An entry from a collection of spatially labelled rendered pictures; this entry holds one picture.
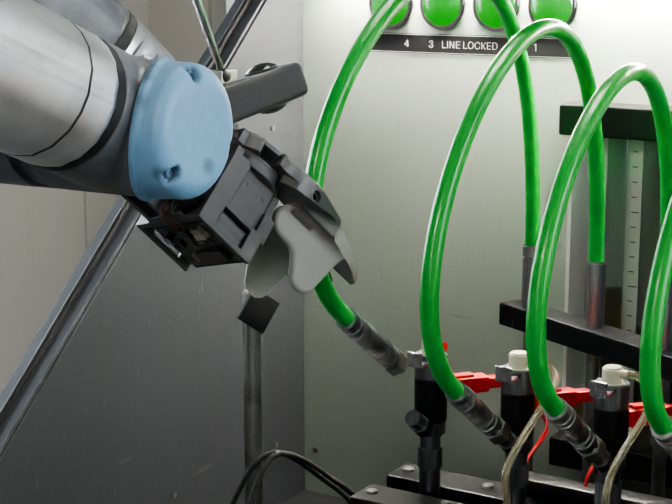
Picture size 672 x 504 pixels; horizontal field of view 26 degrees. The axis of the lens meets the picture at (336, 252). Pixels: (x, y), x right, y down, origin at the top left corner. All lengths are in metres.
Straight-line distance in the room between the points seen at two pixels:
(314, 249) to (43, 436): 0.39
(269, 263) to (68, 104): 0.37
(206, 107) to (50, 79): 0.10
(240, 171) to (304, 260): 0.09
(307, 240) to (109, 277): 0.37
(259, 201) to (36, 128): 0.30
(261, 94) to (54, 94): 0.32
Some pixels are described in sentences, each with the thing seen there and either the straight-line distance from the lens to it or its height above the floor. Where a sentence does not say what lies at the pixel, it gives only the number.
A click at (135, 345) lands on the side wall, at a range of 1.39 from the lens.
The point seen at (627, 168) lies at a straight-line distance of 1.41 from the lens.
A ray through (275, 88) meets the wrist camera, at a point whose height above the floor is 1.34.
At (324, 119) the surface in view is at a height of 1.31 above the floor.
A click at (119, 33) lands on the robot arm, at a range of 0.93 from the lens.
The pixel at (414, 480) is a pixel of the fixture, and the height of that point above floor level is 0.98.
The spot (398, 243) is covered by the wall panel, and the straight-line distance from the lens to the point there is 1.55.
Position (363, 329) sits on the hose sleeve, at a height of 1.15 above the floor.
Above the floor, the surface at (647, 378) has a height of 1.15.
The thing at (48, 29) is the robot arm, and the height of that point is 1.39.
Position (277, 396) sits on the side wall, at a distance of 1.61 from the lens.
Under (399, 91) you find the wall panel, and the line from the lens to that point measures 1.53.
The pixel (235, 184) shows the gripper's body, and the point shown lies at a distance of 0.97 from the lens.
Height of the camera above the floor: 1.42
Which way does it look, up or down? 11 degrees down
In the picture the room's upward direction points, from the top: straight up
